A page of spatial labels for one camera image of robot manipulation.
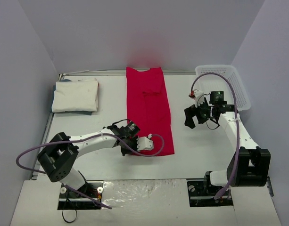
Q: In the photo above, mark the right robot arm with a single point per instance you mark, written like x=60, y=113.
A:
x=250, y=164

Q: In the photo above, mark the red t-shirt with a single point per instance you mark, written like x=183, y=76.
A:
x=147, y=105

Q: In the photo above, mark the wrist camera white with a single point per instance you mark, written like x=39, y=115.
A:
x=198, y=97
x=144, y=143

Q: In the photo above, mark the white plastic basket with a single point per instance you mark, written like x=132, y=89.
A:
x=223, y=78

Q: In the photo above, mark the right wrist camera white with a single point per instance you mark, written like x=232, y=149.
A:
x=198, y=97

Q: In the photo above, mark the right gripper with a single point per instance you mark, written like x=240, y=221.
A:
x=196, y=113

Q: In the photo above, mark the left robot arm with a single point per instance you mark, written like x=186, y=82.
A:
x=57, y=159

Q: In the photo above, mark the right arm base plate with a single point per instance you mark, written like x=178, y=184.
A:
x=201, y=196

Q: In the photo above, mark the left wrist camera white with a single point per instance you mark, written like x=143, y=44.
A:
x=144, y=143

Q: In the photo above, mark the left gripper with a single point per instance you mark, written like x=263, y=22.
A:
x=126, y=148

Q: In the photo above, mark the folded white t-shirt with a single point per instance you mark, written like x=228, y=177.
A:
x=75, y=96

